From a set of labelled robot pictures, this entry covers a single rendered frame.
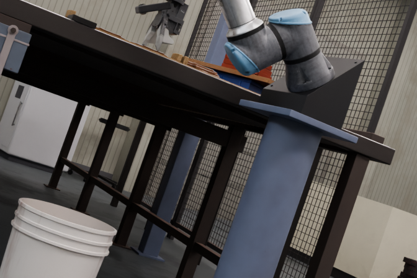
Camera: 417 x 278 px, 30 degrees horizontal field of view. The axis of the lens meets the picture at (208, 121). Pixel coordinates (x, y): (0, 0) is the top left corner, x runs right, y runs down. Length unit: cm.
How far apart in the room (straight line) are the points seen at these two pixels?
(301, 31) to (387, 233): 501
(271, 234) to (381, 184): 916
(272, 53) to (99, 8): 665
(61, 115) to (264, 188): 568
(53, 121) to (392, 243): 344
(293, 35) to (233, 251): 66
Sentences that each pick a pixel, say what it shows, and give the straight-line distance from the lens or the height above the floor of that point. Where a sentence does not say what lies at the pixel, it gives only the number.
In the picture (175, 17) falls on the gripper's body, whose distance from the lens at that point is 266.
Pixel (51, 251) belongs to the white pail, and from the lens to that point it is 222.
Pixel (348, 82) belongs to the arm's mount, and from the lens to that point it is 239.
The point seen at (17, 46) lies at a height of 78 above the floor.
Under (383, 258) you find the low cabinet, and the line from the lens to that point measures 723.
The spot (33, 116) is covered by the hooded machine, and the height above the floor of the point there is 48.
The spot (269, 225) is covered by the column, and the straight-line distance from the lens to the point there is 230.
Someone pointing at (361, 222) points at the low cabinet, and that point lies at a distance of 738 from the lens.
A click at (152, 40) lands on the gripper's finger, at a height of 99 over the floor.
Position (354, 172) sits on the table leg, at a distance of 280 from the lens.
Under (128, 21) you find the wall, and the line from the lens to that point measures 898.
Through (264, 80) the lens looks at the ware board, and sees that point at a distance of 310.
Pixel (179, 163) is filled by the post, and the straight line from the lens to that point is 460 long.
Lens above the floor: 66
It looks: 3 degrees up
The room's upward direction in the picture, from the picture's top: 19 degrees clockwise
